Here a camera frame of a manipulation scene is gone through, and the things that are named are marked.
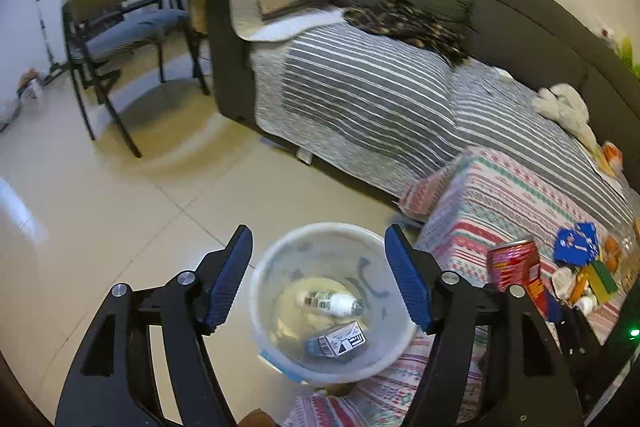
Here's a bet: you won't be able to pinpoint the white plastic bottle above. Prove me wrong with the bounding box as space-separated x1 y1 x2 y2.
295 289 366 318

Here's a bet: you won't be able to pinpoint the white plush toy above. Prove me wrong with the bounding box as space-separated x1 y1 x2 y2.
532 83 598 148

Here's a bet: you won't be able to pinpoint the translucent white trash bin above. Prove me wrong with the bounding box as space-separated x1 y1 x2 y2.
249 222 421 384

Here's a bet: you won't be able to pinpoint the white and blue carton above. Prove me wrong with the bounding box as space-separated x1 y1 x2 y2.
306 321 367 360

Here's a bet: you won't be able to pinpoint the crumpled beige paper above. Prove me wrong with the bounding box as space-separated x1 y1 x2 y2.
272 277 351 345

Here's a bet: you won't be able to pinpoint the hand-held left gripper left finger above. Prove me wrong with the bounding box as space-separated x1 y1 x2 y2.
54 224 254 427

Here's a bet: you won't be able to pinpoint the small orange white toy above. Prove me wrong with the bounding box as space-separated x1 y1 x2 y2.
602 142 623 178

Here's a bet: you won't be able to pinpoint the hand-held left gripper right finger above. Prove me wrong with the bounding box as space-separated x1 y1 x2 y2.
384 223 586 427

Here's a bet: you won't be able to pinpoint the green and yellow sponge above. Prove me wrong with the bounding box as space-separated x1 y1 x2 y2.
585 259 619 304

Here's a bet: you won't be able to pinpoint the white quilted throw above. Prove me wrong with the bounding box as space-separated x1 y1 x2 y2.
192 0 346 42

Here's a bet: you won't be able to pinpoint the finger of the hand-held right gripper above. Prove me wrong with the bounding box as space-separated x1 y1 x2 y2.
547 294 603 358

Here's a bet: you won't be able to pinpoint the crumpled white wrapper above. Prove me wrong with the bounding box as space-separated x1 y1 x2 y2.
551 267 576 300

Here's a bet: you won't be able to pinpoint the blue snack packet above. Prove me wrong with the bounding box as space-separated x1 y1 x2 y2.
554 222 601 268

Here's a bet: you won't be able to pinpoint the patterned tablecloth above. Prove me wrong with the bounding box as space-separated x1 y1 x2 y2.
280 147 636 427

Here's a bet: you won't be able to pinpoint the dark patterned cloth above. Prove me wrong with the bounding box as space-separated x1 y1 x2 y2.
345 0 471 68

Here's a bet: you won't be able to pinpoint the grey striped blanket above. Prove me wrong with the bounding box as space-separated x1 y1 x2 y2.
250 19 636 233

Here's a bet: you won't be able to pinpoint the bags on floor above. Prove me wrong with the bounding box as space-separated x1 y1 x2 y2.
17 68 46 101

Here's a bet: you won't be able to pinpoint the mop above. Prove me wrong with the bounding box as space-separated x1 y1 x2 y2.
34 0 68 84

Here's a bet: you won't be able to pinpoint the green plush toy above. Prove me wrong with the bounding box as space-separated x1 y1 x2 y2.
620 37 640 78

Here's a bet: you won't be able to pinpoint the red drink can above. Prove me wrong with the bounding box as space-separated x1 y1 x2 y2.
487 237 550 328

